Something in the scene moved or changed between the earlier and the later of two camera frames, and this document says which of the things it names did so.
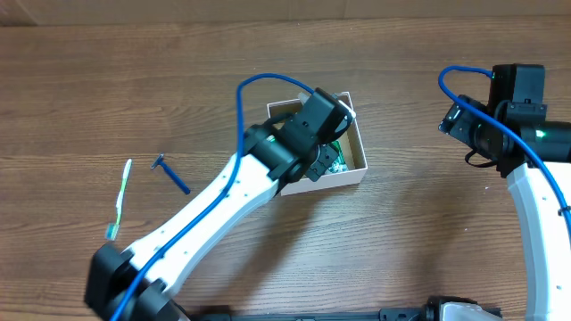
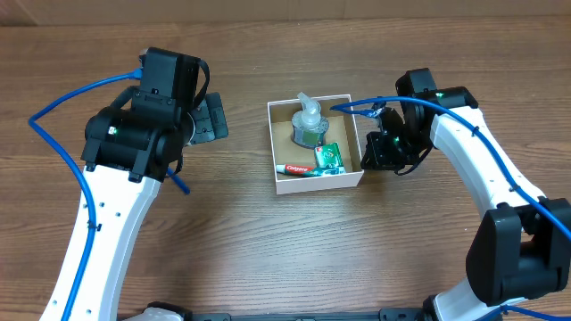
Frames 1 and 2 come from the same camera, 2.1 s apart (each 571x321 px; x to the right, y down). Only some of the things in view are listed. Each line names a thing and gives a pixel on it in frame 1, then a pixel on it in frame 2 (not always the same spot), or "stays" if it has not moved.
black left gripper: [323, 159] to [210, 118]
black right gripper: [455, 124] to [381, 160]
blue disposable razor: [159, 161] stays
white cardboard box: [351, 144] stays
